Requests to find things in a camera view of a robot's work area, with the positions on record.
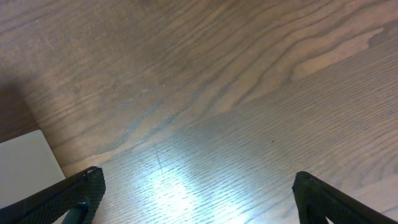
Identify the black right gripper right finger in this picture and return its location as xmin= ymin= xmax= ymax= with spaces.
xmin=292 ymin=171 xmax=397 ymax=224

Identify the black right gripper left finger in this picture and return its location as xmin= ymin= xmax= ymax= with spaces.
xmin=1 ymin=166 xmax=106 ymax=224

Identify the white cardboard box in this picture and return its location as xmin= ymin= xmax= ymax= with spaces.
xmin=0 ymin=130 xmax=65 ymax=208

